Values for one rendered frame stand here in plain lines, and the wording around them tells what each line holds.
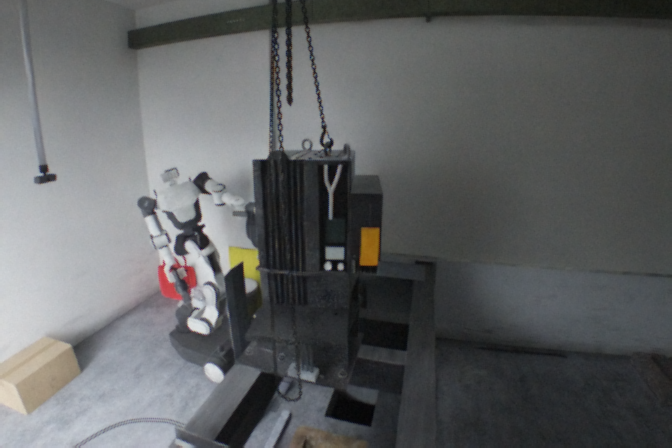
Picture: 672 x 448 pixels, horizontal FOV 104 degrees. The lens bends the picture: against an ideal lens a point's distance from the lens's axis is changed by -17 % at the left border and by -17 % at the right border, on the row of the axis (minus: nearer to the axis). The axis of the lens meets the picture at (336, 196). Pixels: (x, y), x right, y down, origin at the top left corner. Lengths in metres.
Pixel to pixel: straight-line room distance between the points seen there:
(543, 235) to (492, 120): 0.96
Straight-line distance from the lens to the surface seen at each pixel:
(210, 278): 2.39
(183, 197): 2.30
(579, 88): 2.66
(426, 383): 1.59
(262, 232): 1.46
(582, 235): 2.83
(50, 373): 2.92
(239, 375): 1.63
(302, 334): 1.42
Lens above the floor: 1.77
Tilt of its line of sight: 13 degrees down
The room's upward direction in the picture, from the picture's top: straight up
